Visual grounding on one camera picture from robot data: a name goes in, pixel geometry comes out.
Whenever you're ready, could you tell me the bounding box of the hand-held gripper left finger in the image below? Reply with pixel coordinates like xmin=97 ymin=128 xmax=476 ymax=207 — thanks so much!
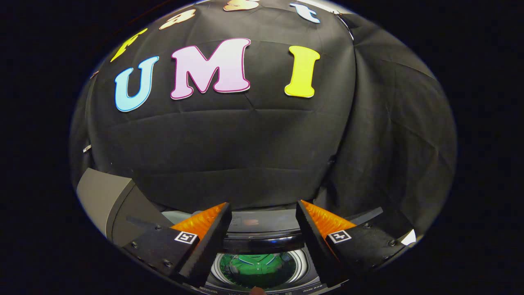
xmin=122 ymin=202 xmax=233 ymax=288

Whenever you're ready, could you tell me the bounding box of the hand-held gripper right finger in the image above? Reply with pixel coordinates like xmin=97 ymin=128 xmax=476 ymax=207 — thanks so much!
xmin=295 ymin=200 xmax=404 ymax=288

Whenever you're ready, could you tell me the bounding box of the green polo shirt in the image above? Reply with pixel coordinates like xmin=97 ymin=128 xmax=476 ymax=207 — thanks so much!
xmin=229 ymin=253 xmax=295 ymax=287

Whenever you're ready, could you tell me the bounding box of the grey washing machine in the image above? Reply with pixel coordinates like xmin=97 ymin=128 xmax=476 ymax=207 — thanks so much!
xmin=162 ymin=207 xmax=416 ymax=295

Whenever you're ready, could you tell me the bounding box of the black backdrop cloth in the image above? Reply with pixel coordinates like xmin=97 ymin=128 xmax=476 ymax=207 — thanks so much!
xmin=70 ymin=0 xmax=458 ymax=246

